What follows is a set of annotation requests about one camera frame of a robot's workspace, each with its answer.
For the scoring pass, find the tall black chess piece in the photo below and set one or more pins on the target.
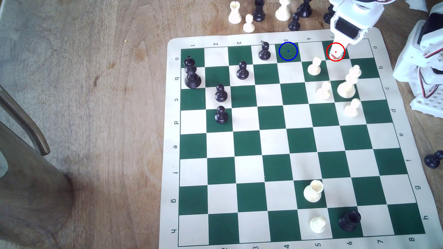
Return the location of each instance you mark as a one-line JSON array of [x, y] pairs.
[[305, 9], [259, 12]]

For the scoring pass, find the white chess king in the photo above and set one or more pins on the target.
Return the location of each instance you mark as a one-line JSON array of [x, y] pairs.
[[348, 86]]

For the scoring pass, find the black chess bishop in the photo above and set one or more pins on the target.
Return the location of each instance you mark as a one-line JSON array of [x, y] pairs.
[[327, 18]]

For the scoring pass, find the black chess pawn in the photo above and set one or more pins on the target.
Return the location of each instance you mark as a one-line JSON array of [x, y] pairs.
[[221, 94], [242, 71], [294, 22], [264, 52], [221, 116], [433, 160]]

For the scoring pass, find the black chess king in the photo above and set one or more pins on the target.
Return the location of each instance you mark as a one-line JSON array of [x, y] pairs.
[[192, 77]]

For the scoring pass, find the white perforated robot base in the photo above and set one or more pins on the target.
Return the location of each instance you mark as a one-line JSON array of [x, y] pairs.
[[429, 105]]

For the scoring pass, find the white crumpled tissue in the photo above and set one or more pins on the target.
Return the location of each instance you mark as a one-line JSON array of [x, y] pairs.
[[417, 4]]

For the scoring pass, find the black chess rook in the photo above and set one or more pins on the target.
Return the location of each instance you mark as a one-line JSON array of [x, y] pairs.
[[349, 221]]

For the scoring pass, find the green and cream chess mat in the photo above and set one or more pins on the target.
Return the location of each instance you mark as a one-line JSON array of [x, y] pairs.
[[277, 145]]

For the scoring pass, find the white chess rook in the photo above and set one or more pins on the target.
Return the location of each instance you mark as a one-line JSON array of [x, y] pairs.
[[235, 13], [313, 192]]

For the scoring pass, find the dark wooden chair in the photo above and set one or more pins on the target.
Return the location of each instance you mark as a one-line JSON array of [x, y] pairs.
[[31, 190]]

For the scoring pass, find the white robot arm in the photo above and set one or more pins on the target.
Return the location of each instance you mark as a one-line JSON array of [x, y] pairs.
[[410, 62]]

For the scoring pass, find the tall white chess piece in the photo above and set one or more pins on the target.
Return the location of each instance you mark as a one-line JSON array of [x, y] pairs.
[[283, 12]]

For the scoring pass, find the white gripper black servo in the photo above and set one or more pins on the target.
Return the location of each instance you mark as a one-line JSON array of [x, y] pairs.
[[346, 29]]

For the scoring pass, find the small white chess pawn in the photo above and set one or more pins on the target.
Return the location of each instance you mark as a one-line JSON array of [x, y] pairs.
[[335, 54]]

